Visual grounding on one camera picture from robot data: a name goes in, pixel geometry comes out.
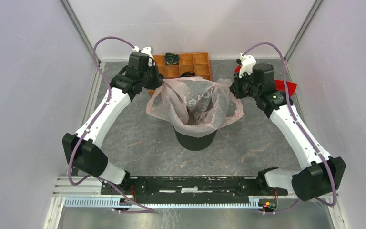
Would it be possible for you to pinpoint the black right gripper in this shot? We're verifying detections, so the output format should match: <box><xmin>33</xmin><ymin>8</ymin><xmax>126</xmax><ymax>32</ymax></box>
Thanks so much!
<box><xmin>229</xmin><ymin>69</ymin><xmax>261</xmax><ymax>99</ymax></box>

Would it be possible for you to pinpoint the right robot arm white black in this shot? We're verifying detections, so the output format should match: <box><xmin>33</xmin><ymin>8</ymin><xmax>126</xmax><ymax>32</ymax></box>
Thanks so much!
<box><xmin>230</xmin><ymin>63</ymin><xmax>346</xmax><ymax>206</ymax></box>

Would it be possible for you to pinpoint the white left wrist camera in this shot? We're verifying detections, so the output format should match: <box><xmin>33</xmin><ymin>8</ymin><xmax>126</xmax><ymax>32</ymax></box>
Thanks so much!
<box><xmin>132</xmin><ymin>46</ymin><xmax>154</xmax><ymax>67</ymax></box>

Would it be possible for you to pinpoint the orange wooden compartment tray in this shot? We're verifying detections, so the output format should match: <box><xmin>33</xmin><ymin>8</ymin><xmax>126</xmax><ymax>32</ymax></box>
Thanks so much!
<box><xmin>154</xmin><ymin>52</ymin><xmax>212</xmax><ymax>81</ymax></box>

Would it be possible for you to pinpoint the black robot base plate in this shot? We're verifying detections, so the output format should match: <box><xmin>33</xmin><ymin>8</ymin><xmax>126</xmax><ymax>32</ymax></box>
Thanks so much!
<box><xmin>117</xmin><ymin>176</ymin><xmax>288</xmax><ymax>204</ymax></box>

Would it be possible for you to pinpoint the aluminium frame post right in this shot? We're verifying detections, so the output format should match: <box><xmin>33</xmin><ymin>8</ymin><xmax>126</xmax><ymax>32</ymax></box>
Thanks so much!
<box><xmin>285</xmin><ymin>0</ymin><xmax>324</xmax><ymax>62</ymax></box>

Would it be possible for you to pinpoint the aluminium frame post left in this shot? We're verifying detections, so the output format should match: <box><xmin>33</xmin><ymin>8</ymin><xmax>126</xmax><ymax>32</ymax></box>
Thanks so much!
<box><xmin>59</xmin><ymin>0</ymin><xmax>93</xmax><ymax>57</ymax></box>

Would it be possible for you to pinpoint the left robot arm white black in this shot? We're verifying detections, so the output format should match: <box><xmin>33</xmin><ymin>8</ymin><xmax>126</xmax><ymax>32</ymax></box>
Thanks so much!
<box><xmin>62</xmin><ymin>46</ymin><xmax>163</xmax><ymax>194</ymax></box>

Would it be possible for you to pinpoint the rolled dark belt green yellow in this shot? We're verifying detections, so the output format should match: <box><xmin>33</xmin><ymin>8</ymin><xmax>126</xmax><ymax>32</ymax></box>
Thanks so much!
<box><xmin>164</xmin><ymin>52</ymin><xmax>180</xmax><ymax>65</ymax></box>

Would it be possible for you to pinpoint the slotted white cable duct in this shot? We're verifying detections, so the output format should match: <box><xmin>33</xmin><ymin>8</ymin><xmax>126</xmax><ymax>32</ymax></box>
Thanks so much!
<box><xmin>64</xmin><ymin>197</ymin><xmax>262</xmax><ymax>210</ymax></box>

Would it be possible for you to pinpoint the pink plastic trash bag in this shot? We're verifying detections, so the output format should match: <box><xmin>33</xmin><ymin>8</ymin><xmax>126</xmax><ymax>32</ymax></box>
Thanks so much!
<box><xmin>146</xmin><ymin>77</ymin><xmax>244</xmax><ymax>138</ymax></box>

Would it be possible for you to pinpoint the black plastic trash bin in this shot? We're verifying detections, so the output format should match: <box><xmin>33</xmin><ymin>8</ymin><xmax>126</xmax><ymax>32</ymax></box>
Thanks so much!
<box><xmin>173</xmin><ymin>125</ymin><xmax>217</xmax><ymax>151</ymax></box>

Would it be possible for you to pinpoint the rolled black belt orange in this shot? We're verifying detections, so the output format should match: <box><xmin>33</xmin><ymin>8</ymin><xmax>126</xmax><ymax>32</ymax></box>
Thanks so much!
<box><xmin>180</xmin><ymin>72</ymin><xmax>196</xmax><ymax>78</ymax></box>

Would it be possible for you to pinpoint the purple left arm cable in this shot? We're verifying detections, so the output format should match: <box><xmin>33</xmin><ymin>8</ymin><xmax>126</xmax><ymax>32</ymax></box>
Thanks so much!
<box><xmin>67</xmin><ymin>36</ymin><xmax>156</xmax><ymax>214</ymax></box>

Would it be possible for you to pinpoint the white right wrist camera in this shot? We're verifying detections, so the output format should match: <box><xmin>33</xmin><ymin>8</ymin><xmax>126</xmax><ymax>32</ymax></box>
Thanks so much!
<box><xmin>238</xmin><ymin>53</ymin><xmax>256</xmax><ymax>78</ymax></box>

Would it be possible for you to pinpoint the aluminium frame post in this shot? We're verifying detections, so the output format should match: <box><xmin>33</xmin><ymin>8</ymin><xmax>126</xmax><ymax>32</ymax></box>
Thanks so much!
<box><xmin>285</xmin><ymin>0</ymin><xmax>324</xmax><ymax>62</ymax></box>
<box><xmin>59</xmin><ymin>0</ymin><xmax>93</xmax><ymax>57</ymax></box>

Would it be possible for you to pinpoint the red cloth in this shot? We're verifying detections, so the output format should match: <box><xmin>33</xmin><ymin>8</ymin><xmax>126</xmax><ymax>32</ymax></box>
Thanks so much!
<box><xmin>234</xmin><ymin>65</ymin><xmax>297</xmax><ymax>97</ymax></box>

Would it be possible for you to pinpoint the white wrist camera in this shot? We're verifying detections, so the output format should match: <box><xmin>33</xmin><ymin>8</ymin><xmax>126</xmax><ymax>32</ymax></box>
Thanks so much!
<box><xmin>238</xmin><ymin>53</ymin><xmax>256</xmax><ymax>78</ymax></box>
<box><xmin>132</xmin><ymin>46</ymin><xmax>154</xmax><ymax>67</ymax></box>

